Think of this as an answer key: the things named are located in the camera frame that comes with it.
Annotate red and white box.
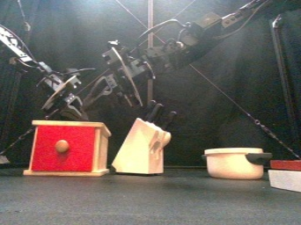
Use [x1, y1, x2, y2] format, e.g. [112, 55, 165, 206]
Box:
[23, 119, 112, 178]

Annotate black metal frame tube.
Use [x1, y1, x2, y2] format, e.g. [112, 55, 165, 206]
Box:
[269, 12, 301, 148]

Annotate white toy pot black handles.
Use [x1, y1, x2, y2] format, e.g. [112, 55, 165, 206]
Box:
[201, 147, 274, 180]

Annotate vertical metal frame pole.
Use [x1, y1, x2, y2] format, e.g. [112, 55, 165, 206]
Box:
[146, 0, 155, 104]

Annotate black-handled toy knife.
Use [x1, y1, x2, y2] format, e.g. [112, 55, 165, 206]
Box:
[150, 103, 166, 126]
[144, 99, 158, 121]
[161, 110, 179, 131]

